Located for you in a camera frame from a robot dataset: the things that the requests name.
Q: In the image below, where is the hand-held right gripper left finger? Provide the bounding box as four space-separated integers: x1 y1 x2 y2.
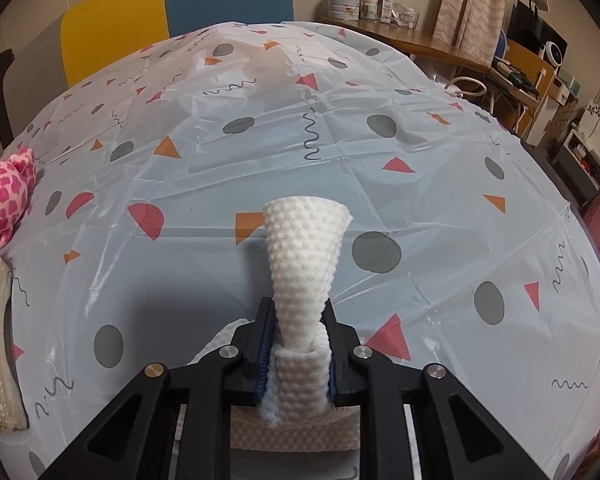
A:
47 297 281 480

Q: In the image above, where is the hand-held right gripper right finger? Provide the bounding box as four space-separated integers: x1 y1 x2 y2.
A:
322 300 541 480

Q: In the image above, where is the white dotted towel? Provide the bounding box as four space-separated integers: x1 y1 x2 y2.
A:
259 195 353 428

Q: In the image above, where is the beige waffle cloth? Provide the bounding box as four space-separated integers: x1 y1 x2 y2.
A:
180 330 363 453

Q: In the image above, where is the pink spotted plush toy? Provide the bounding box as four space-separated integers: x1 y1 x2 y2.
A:
0 147 38 252

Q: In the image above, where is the grey storage cabinet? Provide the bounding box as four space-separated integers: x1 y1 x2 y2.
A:
552 125 600 206

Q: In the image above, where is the wooden desk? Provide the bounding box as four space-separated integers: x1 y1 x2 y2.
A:
320 14 496 68

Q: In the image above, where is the white milk powder can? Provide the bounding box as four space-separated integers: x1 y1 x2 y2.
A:
328 0 362 22

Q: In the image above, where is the clear plastic container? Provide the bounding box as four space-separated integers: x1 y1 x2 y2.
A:
392 4 421 29

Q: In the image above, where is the white round fan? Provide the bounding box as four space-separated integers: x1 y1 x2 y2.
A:
537 42 567 66

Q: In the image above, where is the pink patterned curtain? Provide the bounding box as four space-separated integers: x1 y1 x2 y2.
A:
432 0 508 63

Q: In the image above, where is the black monitor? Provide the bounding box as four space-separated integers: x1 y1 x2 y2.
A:
510 2 568 61

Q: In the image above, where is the white cable loop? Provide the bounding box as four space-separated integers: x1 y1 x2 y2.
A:
447 77 488 101

